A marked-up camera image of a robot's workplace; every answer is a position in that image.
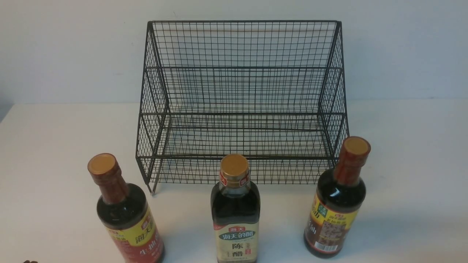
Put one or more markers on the soy sauce bottle yellow label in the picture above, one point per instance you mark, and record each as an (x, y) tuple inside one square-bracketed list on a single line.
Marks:
[(339, 195)]

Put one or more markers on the vinegar bottle cream label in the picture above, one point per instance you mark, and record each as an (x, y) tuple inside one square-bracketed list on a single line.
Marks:
[(235, 207)]

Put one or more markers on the soy sauce bottle red label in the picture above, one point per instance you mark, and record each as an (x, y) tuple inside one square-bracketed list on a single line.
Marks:
[(124, 211)]

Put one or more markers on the black wire mesh rack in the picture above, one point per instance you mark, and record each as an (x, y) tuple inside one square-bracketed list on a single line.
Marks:
[(273, 91)]

